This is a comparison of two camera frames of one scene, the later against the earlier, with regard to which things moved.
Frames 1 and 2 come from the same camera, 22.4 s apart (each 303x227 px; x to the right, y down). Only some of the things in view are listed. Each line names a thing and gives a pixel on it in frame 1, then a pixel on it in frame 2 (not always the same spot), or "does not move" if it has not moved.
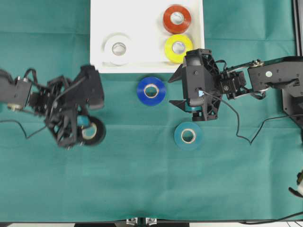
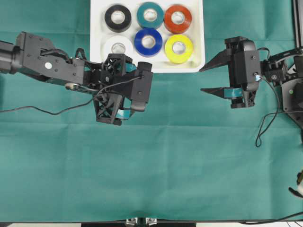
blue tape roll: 151,91 → 148,52
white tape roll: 117,48 does not move
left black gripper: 63,117 → 114,79
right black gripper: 231,83 → 247,65
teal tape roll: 188,135 → 148,24
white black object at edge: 299,181 does not move
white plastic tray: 145,36 does not move
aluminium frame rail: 297,5 does not move
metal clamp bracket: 141,221 does not move
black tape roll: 93,134 → 116,27
